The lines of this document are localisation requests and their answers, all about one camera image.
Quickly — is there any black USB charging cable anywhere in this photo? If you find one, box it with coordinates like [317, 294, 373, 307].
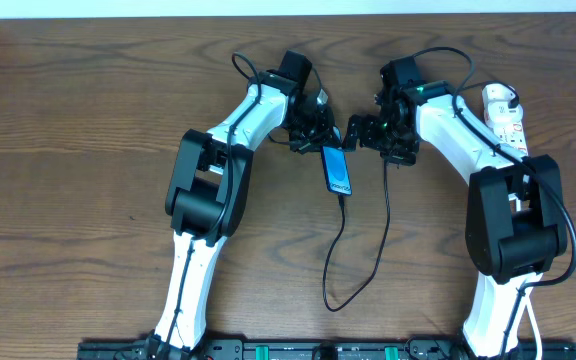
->
[321, 157, 393, 313]

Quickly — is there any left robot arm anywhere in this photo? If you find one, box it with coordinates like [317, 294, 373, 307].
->
[146, 51, 352, 359]

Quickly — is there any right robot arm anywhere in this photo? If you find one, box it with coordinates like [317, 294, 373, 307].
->
[344, 56, 576, 359]

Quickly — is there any blue Galaxy smartphone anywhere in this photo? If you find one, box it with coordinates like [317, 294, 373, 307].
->
[321, 146, 352, 196]

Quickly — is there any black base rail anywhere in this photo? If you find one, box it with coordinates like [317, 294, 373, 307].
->
[76, 337, 576, 360]

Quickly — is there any white power strip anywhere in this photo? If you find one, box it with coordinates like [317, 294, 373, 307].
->
[493, 122, 529, 156]

